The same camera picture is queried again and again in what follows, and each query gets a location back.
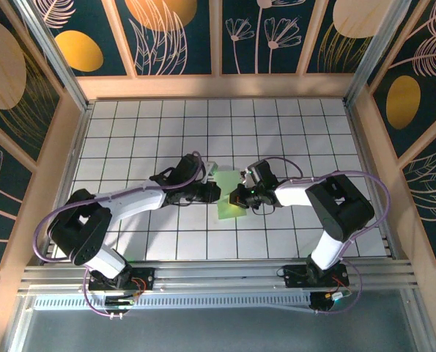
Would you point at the light green paper sheet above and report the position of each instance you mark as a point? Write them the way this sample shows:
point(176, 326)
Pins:
point(226, 179)

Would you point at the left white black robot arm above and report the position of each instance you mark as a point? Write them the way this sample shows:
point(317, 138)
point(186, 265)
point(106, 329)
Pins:
point(137, 201)

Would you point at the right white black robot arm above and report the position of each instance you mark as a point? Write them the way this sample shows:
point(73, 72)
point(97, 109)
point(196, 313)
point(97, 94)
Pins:
point(294, 192)

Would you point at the black electronics board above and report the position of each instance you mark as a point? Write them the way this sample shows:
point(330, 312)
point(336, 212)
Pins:
point(118, 302)

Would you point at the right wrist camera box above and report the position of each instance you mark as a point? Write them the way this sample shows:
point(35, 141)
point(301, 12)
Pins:
point(246, 176)

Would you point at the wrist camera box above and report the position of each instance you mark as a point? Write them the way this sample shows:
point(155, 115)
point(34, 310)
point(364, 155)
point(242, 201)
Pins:
point(246, 176)
point(210, 169)

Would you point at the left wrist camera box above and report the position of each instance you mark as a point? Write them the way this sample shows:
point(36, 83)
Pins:
point(210, 169)

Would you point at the long aluminium mounting rail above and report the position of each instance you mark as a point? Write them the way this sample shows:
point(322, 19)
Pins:
point(217, 278)

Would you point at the aluminium side rail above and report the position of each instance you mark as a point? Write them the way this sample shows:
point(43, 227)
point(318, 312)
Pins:
point(361, 146)
point(76, 146)

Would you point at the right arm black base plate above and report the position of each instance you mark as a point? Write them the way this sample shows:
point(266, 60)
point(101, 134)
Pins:
point(294, 276)

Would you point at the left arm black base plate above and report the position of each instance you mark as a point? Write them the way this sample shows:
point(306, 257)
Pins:
point(146, 278)

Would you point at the round black electronics mount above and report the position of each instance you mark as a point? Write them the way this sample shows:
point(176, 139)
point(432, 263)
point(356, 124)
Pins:
point(320, 303)

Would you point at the aluminium frame post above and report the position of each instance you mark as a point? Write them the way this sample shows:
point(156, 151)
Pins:
point(377, 47)
point(58, 60)

